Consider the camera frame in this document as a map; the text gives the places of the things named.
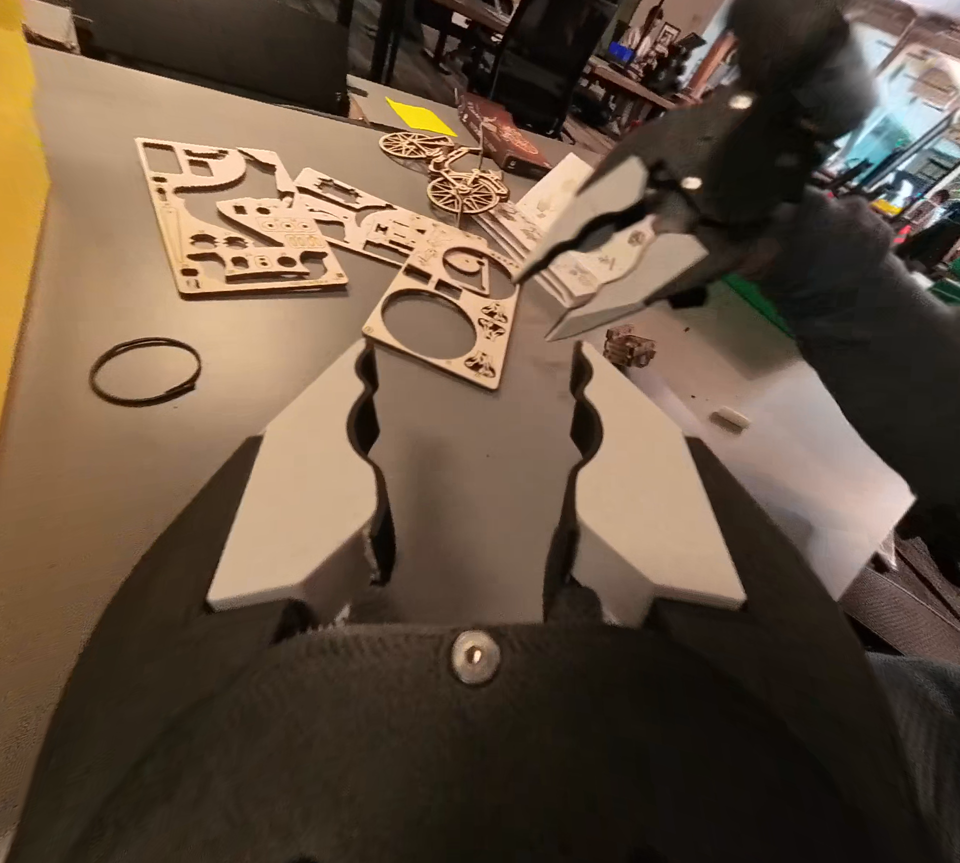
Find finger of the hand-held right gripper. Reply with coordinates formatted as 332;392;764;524
545;231;711;342
517;155;651;283

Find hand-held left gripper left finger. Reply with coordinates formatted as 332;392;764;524
206;338;397;613

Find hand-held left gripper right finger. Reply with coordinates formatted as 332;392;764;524
551;340;748;626

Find small assembled wooden block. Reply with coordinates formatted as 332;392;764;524
603;323;658;368

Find dark brown model kit box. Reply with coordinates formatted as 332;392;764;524
456;92;558;176

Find wooden bicycle model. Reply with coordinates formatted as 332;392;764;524
378;129;512;216

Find open instruction booklet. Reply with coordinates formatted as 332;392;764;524
472;152;655;311

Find black office chair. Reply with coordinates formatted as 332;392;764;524
491;0;625;138

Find yellow sticky note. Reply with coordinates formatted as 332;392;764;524
384;96;459;139

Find wooden sheet with large circle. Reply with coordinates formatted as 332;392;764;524
361;244;522;392

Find wooden sheet with rectangular cutouts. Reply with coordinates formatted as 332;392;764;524
291;167;453;272

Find black rubber band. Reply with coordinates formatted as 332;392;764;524
89;336;203;407

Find wooden sheet with curved cutouts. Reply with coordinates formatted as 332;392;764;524
135;137;351;300

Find black box with white label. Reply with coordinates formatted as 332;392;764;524
63;0;351;117

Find yellow plastic bin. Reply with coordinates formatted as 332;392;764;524
0;0;51;422

